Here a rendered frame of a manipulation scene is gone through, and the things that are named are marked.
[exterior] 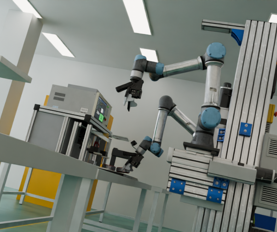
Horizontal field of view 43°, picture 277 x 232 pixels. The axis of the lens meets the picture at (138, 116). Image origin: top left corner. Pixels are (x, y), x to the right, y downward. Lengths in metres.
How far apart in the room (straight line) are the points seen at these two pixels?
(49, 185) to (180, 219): 2.95
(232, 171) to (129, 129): 6.19
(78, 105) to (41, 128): 0.32
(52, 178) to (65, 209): 5.29
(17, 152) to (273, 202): 1.89
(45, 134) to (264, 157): 1.50
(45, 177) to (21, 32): 2.65
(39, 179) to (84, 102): 4.04
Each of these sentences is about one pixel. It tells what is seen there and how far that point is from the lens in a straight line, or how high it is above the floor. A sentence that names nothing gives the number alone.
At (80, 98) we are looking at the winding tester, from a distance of 2.74.
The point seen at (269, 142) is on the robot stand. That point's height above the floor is 1.17.
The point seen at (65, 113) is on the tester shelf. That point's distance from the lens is 2.60.
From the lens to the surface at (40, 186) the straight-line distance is 6.61.
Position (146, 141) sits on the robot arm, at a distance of 2.91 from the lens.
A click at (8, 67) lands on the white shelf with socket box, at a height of 1.17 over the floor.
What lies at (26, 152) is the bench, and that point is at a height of 0.73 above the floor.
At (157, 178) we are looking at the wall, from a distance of 7.96.
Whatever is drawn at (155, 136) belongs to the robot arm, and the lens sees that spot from 2.78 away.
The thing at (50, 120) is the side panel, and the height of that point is 1.02.
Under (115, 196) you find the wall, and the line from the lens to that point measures 8.09.
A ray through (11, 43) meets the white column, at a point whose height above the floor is 2.64.
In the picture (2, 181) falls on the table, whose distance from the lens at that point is 3.83.
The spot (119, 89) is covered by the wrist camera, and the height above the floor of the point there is 1.26.
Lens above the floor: 0.71
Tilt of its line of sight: 11 degrees up
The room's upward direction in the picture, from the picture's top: 13 degrees clockwise
